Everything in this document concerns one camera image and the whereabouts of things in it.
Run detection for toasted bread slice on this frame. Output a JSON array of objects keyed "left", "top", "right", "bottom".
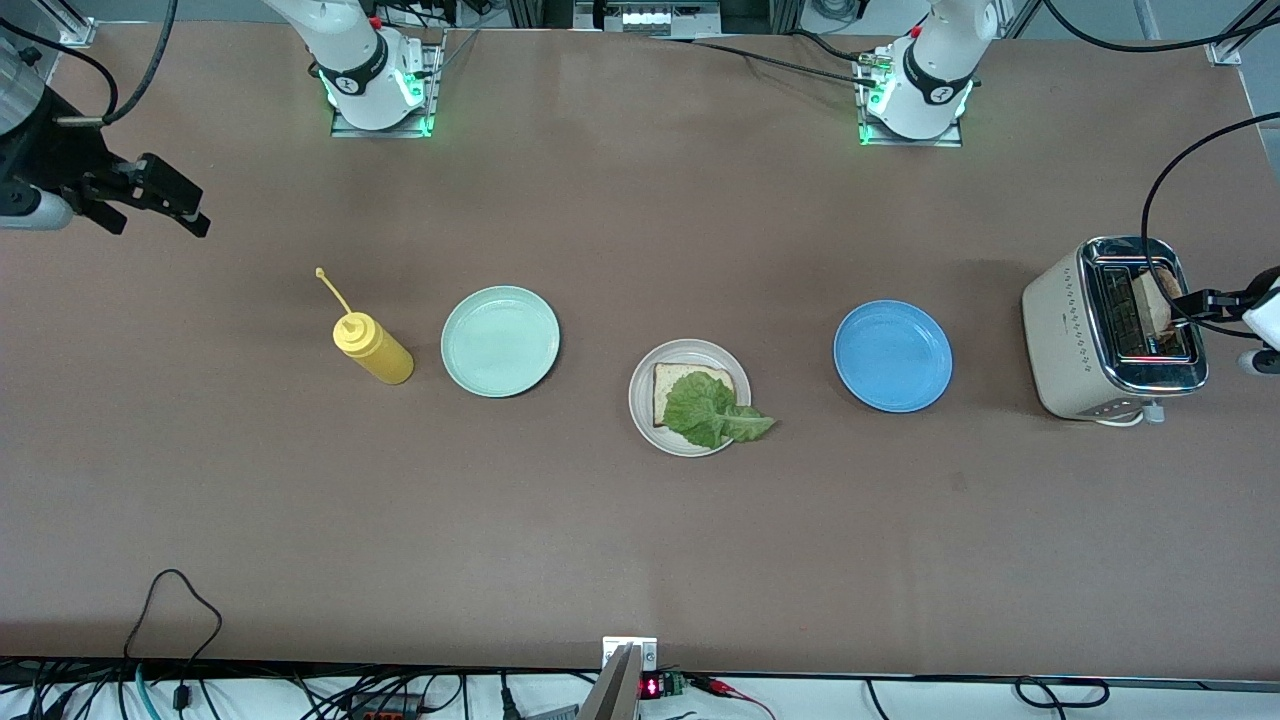
[
  {"left": 652, "top": 362, "right": 738, "bottom": 426},
  {"left": 1133, "top": 267, "right": 1187, "bottom": 338}
]

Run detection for yellow mustard squeeze bottle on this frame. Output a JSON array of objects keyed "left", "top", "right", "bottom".
[{"left": 315, "top": 267, "right": 415, "bottom": 386}]

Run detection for green lettuce leaf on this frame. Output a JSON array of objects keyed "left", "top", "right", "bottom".
[{"left": 662, "top": 371, "right": 778, "bottom": 451}]

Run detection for blue plate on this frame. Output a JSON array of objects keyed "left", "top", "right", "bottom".
[{"left": 833, "top": 300, "right": 954, "bottom": 414}]

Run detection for pale green plate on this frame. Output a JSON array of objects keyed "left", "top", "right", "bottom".
[{"left": 441, "top": 286, "right": 561, "bottom": 399}]

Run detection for beige plate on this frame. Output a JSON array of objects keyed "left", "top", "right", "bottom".
[{"left": 628, "top": 339, "right": 752, "bottom": 459}]

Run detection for beige and chrome toaster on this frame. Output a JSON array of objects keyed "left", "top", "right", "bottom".
[{"left": 1021, "top": 235, "right": 1211, "bottom": 428}]

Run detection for black control box with lights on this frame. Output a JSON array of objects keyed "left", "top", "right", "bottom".
[{"left": 573, "top": 0, "right": 723, "bottom": 37}]

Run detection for red alligator clip lead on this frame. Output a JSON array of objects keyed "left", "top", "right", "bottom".
[{"left": 690, "top": 674, "right": 776, "bottom": 720}]

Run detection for grey metal bar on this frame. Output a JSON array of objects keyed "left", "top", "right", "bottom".
[{"left": 578, "top": 645, "right": 641, "bottom": 720}]

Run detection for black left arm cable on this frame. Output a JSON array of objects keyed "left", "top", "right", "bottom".
[{"left": 1142, "top": 112, "right": 1280, "bottom": 341}]

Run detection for aluminium frame post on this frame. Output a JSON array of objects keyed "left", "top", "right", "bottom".
[
  {"left": 40, "top": 0, "right": 98, "bottom": 47},
  {"left": 1207, "top": 0, "right": 1280, "bottom": 67}
]

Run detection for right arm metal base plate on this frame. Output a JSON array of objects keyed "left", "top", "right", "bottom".
[{"left": 330, "top": 30, "right": 446, "bottom": 139}]

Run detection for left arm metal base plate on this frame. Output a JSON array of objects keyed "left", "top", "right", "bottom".
[{"left": 855, "top": 50, "right": 966, "bottom": 149}]

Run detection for black cable across table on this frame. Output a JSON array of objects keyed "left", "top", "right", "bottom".
[{"left": 650, "top": 30, "right": 881, "bottom": 89}]

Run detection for black looped cable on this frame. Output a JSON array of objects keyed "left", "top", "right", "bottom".
[{"left": 122, "top": 568, "right": 223, "bottom": 713}]

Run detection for silver metal bracket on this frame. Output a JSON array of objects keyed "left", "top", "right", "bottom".
[{"left": 603, "top": 637, "right": 659, "bottom": 673}]

